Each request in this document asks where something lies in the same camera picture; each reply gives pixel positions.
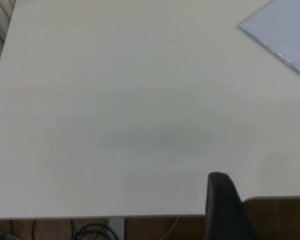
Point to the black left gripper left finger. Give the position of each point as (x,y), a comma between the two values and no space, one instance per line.
(222,212)

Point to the transparent zip bag green zipper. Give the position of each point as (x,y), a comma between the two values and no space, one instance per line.
(285,25)

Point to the grey table leg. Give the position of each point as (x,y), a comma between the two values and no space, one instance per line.
(117,230)

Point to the white paper sheets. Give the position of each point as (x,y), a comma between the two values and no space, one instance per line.
(290,30)

